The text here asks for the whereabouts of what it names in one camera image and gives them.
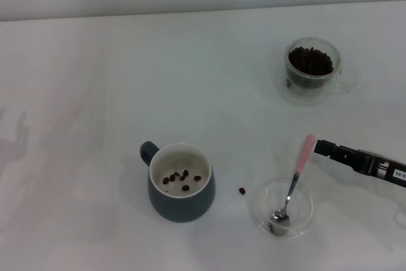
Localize clear double-wall glass cup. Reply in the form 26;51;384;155
284;37;357;96

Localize clear glass saucer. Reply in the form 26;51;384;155
272;49;360;107

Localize pile of coffee beans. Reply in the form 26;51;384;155
287;46;335;89

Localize dark grey ceramic mug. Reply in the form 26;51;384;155
140;140;217;223

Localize small clear glass dish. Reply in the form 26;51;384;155
248;176;316;240

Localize pink handled metal spoon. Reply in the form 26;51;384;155
268;133;317;237

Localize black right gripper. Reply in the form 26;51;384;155
313;138;406;188

